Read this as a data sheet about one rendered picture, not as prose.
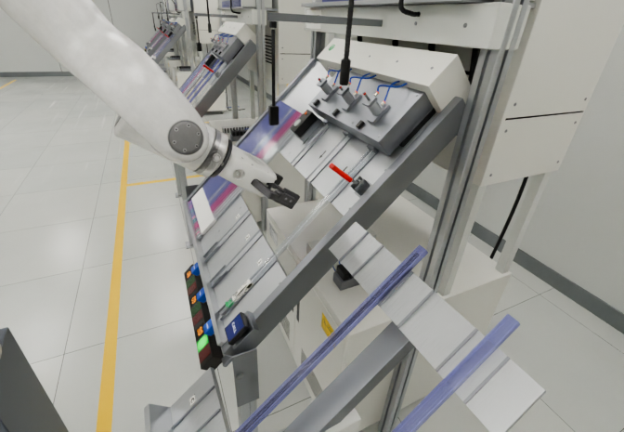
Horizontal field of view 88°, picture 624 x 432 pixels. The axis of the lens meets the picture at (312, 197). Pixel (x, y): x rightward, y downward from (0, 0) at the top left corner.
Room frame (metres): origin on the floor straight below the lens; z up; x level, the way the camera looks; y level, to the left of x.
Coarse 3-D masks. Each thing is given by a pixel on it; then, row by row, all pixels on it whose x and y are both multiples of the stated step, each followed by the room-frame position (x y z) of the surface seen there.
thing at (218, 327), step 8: (192, 224) 0.89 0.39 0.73; (192, 232) 0.84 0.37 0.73; (192, 240) 0.81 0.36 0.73; (200, 240) 0.82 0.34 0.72; (200, 248) 0.77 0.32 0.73; (200, 256) 0.72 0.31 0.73; (200, 264) 0.69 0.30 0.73; (200, 272) 0.66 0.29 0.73; (208, 272) 0.67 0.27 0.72; (208, 280) 0.64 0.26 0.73; (208, 288) 0.60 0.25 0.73; (208, 296) 0.58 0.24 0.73; (208, 304) 0.56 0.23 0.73; (216, 304) 0.56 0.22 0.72; (216, 312) 0.53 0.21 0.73; (216, 320) 0.51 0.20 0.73; (216, 328) 0.48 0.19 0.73; (224, 328) 0.50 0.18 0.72; (216, 336) 0.47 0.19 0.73; (224, 336) 0.47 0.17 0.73
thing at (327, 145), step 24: (312, 72) 1.22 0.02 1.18; (288, 96) 1.20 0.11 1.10; (312, 96) 1.08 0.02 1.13; (432, 120) 0.67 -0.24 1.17; (288, 144) 0.94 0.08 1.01; (312, 144) 0.87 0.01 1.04; (336, 144) 0.80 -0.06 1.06; (360, 144) 0.74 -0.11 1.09; (408, 144) 0.65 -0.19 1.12; (312, 168) 0.78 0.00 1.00; (360, 168) 0.68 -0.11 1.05; (384, 168) 0.63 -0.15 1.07
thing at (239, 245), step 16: (240, 208) 0.82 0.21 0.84; (224, 224) 0.81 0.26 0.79; (240, 224) 0.76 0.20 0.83; (256, 224) 0.73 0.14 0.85; (208, 240) 0.79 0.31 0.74; (224, 240) 0.75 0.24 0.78; (240, 240) 0.71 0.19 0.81; (256, 240) 0.67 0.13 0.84; (208, 256) 0.72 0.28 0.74; (224, 256) 0.69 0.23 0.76; (240, 256) 0.66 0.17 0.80; (256, 256) 0.63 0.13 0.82; (224, 272) 0.64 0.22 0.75; (240, 272) 0.61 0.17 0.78; (272, 272) 0.56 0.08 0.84; (224, 288) 0.60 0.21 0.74; (256, 288) 0.54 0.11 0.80; (272, 288) 0.52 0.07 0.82; (224, 304) 0.56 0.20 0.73; (240, 304) 0.53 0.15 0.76; (256, 304) 0.51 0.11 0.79; (224, 320) 0.52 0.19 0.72
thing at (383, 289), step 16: (416, 256) 0.38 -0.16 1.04; (400, 272) 0.37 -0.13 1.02; (384, 288) 0.35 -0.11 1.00; (368, 304) 0.34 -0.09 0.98; (352, 320) 0.33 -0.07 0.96; (336, 336) 0.32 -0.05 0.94; (320, 352) 0.31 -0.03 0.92; (304, 368) 0.29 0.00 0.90; (288, 384) 0.28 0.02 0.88; (272, 400) 0.27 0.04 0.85; (256, 416) 0.26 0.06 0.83
